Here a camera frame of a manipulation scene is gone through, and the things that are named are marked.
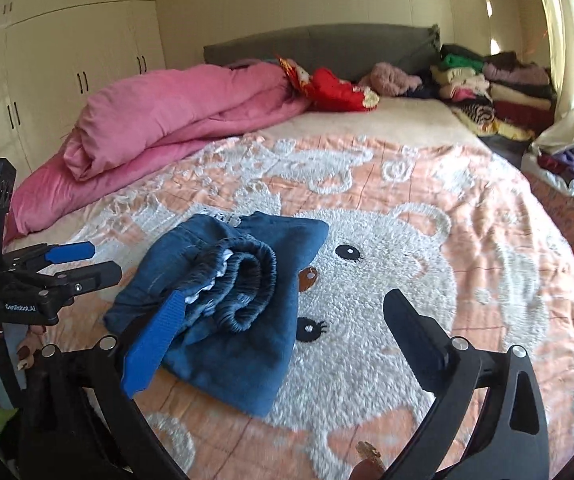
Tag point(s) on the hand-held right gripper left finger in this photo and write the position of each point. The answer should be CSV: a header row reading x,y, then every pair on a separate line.
x,y
152,340

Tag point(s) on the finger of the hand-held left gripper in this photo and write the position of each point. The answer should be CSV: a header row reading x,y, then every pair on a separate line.
x,y
97,274
74,252

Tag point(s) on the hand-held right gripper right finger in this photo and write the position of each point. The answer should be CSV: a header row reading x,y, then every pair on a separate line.
x,y
417,330

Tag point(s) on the blue pants with white lace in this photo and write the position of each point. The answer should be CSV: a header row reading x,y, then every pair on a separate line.
x,y
247,355

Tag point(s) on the orange bear printed blanket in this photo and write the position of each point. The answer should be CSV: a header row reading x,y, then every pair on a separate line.
x,y
417,240

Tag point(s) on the dark cloth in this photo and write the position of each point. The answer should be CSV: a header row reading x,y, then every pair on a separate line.
x,y
57,435

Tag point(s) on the small brown object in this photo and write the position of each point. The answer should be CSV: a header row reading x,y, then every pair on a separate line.
x,y
367,460

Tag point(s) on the cream wardrobe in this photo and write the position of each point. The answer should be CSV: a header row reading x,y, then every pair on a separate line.
x,y
67,60

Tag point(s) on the pink quilt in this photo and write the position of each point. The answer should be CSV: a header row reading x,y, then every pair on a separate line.
x,y
167,110

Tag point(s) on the pink basket of clothes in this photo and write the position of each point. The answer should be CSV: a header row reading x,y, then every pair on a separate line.
x,y
557,200

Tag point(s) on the cream bed sheet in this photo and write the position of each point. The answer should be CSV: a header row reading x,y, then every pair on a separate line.
x,y
417,115

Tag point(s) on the pink plush toy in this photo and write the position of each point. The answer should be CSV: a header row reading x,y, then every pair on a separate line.
x,y
389,77

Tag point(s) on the stack of folded clothes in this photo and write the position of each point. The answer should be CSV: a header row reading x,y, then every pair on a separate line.
x,y
507,90

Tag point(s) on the grey bed headboard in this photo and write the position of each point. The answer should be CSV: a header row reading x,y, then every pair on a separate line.
x,y
347,45

